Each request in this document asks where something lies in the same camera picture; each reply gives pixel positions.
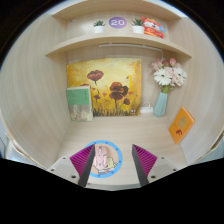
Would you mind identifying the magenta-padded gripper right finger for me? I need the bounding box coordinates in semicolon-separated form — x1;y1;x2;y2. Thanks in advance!
131;143;179;188

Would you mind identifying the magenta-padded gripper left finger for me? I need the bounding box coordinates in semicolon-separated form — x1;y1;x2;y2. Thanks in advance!
46;143;97;188

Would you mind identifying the pink computer mouse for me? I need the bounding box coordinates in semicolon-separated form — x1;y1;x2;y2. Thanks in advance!
92;145;112;173

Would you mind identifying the round blue-rimmed cartoon mouse pad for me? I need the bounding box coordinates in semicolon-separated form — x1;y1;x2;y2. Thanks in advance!
83;139;124;179

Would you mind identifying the teal faceted vase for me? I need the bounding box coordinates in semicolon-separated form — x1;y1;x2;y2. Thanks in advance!
152;91;169;118

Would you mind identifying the green covered book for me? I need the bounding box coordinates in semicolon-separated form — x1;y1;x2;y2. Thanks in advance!
65;85;94;123

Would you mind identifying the yellow poppy flower painting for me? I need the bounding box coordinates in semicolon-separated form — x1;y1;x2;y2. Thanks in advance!
66;58;143;118

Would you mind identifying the pink and white flower bouquet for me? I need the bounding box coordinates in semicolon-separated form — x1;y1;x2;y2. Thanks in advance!
150;57;188;94

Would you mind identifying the wooden shelf with ornaments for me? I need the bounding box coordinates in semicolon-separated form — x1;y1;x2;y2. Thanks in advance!
44;0;193;59

